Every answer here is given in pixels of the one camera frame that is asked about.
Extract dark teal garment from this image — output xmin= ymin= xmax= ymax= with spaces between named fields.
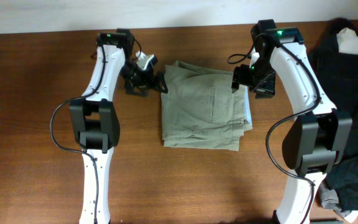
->
xmin=323 ymin=155 xmax=358 ymax=212

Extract khaki green shorts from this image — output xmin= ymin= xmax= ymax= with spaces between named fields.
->
xmin=161 ymin=61 xmax=253 ymax=151

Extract grey cloth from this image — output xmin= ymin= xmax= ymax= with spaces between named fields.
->
xmin=317 ymin=182 xmax=352 ymax=218

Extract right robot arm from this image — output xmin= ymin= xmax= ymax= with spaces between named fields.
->
xmin=231 ymin=19 xmax=352 ymax=224

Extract white cloth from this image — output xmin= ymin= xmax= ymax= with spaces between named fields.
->
xmin=336 ymin=27 xmax=358 ymax=55

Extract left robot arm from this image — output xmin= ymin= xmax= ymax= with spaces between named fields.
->
xmin=69 ymin=29 xmax=168 ymax=223

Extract black garment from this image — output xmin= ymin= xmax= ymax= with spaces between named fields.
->
xmin=309 ymin=18 xmax=358 ymax=158

